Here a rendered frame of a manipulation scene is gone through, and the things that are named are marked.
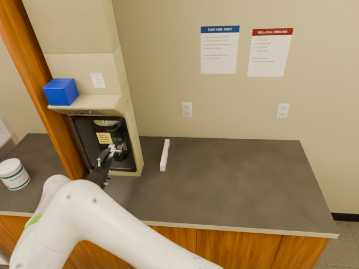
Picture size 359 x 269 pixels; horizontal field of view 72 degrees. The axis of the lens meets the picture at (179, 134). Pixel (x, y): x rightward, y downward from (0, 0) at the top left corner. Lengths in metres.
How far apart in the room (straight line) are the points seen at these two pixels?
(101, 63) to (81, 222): 0.74
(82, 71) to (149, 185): 0.73
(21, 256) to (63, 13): 0.86
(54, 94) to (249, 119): 1.19
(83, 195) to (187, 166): 1.03
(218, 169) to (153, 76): 0.72
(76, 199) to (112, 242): 0.13
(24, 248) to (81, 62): 0.79
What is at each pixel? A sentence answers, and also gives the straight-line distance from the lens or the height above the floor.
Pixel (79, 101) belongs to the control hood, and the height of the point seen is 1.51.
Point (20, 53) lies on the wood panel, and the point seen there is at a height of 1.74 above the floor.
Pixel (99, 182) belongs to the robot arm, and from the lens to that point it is 1.19.
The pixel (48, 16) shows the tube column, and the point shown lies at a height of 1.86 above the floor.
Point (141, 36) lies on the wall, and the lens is 1.54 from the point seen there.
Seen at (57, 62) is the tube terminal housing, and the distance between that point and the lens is 1.27.
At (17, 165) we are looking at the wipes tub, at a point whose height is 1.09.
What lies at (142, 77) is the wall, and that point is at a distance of 1.63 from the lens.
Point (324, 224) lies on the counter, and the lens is 1.46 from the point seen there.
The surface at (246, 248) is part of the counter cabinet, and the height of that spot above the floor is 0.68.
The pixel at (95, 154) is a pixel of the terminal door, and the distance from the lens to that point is 1.51.
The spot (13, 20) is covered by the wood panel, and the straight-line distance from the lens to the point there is 1.27.
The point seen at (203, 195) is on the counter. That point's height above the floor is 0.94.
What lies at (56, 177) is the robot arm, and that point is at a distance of 1.10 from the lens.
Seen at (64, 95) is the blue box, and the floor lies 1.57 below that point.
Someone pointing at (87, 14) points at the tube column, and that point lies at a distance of 1.13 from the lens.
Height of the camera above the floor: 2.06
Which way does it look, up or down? 38 degrees down
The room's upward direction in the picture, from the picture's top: 4 degrees counter-clockwise
